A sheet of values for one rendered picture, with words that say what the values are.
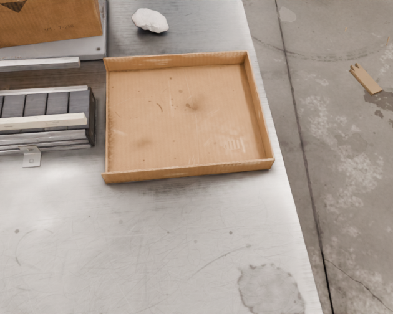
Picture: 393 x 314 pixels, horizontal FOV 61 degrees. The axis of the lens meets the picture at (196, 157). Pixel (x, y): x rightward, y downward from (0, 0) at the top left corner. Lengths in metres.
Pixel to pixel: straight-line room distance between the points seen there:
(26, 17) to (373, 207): 1.48
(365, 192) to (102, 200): 1.32
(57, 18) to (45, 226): 0.41
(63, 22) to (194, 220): 0.48
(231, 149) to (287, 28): 1.61
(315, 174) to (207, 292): 1.17
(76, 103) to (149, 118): 0.14
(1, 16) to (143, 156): 0.38
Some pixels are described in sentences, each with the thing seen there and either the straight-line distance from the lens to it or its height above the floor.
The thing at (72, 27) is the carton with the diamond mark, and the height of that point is 0.88.
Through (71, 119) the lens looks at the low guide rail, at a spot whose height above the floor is 0.91.
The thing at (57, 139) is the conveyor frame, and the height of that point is 0.87.
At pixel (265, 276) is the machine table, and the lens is 0.58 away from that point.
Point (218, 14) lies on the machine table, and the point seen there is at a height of 0.83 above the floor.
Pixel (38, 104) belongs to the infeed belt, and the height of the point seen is 0.88.
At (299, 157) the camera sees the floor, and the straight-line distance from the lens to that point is 1.65.
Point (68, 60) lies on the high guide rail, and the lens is 0.61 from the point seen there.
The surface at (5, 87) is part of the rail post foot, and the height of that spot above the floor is 0.83.
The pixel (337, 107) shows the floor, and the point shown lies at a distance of 1.89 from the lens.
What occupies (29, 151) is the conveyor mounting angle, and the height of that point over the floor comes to 0.84.
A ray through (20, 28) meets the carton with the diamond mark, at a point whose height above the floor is 0.89.
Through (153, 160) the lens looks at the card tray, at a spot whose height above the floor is 0.83.
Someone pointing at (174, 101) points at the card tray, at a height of 0.83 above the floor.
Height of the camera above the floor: 1.39
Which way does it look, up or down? 63 degrees down
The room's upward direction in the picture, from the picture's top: 6 degrees clockwise
